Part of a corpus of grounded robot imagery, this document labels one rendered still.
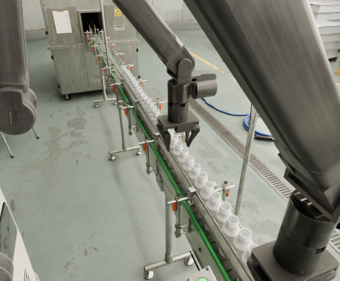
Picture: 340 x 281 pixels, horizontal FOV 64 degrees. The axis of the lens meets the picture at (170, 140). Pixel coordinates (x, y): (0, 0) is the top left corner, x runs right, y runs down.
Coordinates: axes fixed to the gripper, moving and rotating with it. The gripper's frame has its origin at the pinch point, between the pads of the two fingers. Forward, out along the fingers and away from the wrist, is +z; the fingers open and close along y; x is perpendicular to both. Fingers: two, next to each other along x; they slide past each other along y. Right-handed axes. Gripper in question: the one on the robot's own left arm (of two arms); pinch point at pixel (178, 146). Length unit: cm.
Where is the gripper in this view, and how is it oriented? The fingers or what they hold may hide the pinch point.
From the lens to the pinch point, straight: 79.1
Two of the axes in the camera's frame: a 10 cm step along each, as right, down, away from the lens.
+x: 3.4, 5.1, -7.9
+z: 0.1, 8.4, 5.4
